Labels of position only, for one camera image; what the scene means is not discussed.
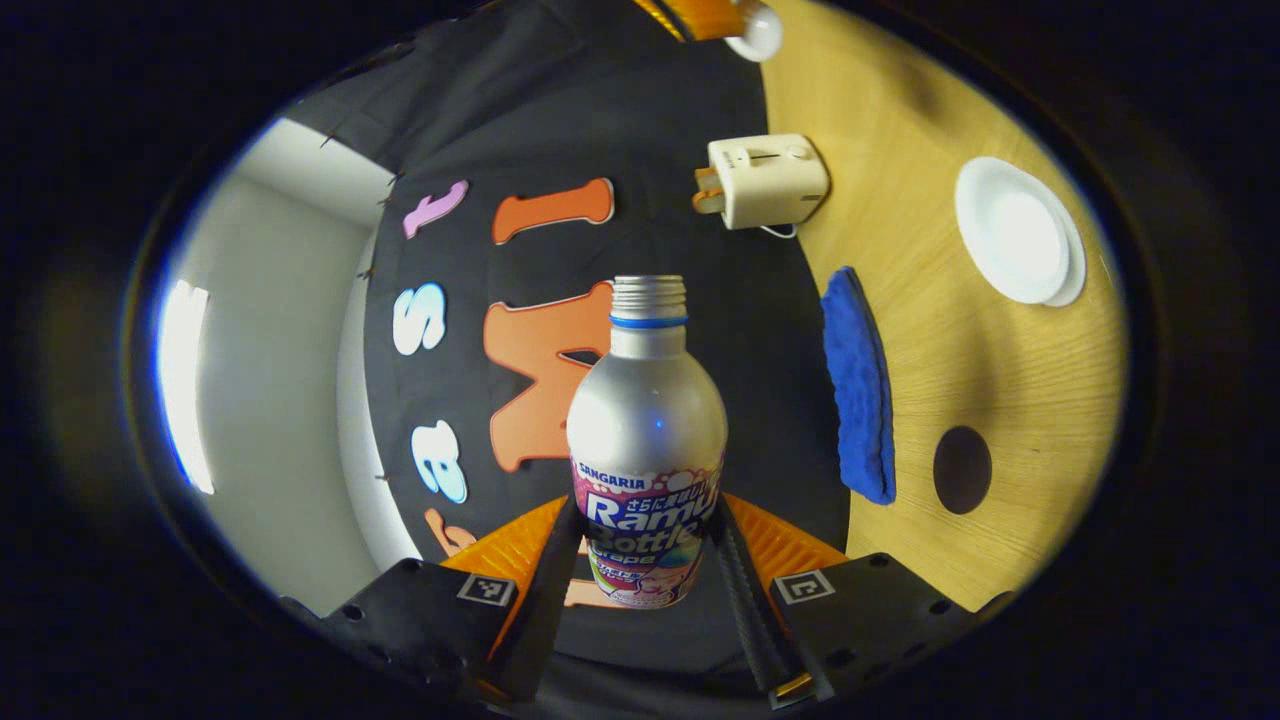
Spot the blue towel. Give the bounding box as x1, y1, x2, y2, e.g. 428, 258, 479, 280
821, 266, 898, 506

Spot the dark round coaster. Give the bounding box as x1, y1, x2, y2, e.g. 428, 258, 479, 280
933, 427, 993, 516

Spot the silver water bottle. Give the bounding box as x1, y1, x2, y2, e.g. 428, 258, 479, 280
566, 275, 729, 609

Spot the bright ceiling light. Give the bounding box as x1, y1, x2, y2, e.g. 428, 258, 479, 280
158, 280, 216, 496

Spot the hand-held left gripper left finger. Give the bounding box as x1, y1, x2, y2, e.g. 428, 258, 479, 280
285, 493, 586, 706

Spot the black backdrop cloth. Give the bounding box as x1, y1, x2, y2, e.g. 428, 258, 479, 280
285, 0, 851, 696

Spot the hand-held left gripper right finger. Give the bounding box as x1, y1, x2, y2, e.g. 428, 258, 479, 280
712, 493, 1016, 713

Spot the white toaster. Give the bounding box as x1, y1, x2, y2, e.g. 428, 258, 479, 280
708, 134, 831, 231

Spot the white saucer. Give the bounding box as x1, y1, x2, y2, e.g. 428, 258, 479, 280
1040, 200, 1088, 308

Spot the white teacup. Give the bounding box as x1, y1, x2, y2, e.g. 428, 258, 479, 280
954, 157, 1071, 305

